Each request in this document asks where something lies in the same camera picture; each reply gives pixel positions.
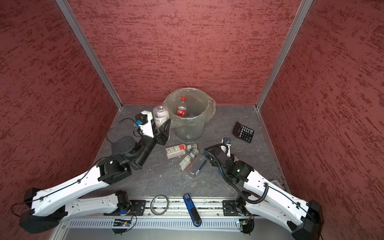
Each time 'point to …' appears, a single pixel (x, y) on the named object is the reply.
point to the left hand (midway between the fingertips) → (164, 122)
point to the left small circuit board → (119, 222)
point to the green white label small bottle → (186, 161)
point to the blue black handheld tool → (193, 211)
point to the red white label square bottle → (176, 150)
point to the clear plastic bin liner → (200, 107)
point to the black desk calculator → (242, 132)
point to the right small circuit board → (248, 225)
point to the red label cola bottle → (181, 108)
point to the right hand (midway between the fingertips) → (217, 157)
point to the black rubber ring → (162, 213)
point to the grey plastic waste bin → (189, 133)
